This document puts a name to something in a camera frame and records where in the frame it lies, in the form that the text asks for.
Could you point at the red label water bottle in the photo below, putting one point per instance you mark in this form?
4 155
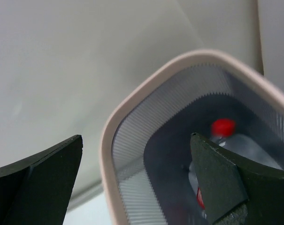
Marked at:
223 133

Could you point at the grey mesh waste bin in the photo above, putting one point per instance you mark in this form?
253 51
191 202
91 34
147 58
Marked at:
146 162

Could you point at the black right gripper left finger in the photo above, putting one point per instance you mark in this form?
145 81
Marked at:
36 190

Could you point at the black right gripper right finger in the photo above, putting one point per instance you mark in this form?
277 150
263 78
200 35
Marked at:
234 189

